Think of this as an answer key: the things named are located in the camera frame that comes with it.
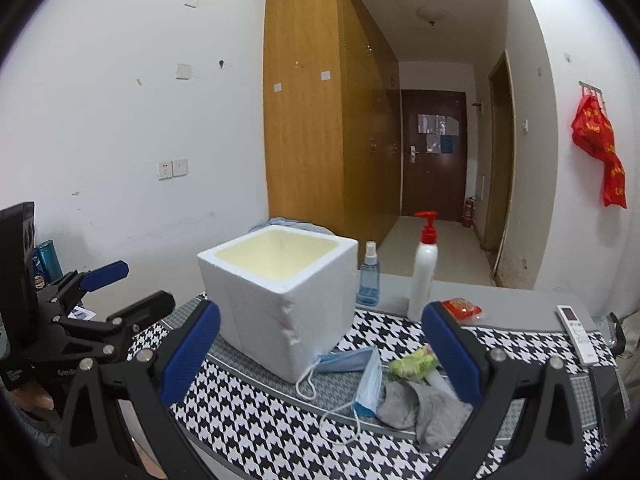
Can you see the red fire extinguisher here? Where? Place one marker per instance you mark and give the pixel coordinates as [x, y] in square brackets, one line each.
[468, 212]

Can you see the person's left forearm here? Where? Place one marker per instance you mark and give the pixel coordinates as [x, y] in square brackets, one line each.
[30, 435]

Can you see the white wall socket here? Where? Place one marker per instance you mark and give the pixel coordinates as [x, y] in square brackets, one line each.
[180, 167]
[165, 170]

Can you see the wooden wardrobe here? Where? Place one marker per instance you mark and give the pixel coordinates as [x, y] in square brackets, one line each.
[305, 135]

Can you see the metal wall hook rack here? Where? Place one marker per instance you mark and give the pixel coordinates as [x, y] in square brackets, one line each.
[592, 89]

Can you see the white wall switch plate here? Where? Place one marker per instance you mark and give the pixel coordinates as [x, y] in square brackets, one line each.
[183, 71]

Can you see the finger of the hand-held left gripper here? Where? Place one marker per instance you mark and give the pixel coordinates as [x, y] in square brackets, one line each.
[105, 272]
[142, 310]

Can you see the green tissue packet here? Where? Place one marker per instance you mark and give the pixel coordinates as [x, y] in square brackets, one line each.
[412, 362]

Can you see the ceiling lamp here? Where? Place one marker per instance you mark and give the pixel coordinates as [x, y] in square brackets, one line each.
[431, 14]

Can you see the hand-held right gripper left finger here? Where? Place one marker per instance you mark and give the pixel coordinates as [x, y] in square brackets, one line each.
[190, 350]

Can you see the grey paper notice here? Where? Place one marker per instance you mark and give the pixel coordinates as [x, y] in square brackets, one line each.
[432, 124]

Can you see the clear blue spray bottle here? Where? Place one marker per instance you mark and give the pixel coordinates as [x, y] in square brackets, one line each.
[368, 285]

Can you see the white remote control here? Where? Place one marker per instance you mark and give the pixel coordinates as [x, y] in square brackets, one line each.
[577, 332]

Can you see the person's left hand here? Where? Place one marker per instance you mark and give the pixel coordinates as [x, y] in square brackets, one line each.
[31, 400]

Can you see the dark brown entry door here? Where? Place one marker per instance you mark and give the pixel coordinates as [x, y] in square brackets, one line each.
[430, 185]

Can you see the white lotion bottle red pump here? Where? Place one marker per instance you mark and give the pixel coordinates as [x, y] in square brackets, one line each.
[422, 280]

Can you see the red snack packet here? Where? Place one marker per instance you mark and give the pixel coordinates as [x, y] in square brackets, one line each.
[462, 308]

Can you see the blue paper notice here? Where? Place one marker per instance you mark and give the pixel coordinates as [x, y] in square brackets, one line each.
[447, 144]

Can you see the blue face mask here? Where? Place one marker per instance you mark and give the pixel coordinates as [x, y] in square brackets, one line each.
[370, 385]

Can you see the black white houndstooth table mat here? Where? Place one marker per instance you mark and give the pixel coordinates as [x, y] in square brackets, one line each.
[280, 420]

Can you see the red plastic bag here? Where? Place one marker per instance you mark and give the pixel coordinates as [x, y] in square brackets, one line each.
[597, 140]

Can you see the white foam box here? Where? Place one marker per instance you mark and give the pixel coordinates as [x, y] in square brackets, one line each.
[260, 310]

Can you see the teal bottle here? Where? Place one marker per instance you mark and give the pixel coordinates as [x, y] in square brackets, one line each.
[49, 260]

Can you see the grey sock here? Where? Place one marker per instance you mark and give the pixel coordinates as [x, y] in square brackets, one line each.
[425, 415]

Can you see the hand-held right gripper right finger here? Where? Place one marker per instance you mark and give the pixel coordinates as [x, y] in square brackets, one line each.
[450, 355]

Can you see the black object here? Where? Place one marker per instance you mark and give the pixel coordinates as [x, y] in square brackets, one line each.
[616, 332]

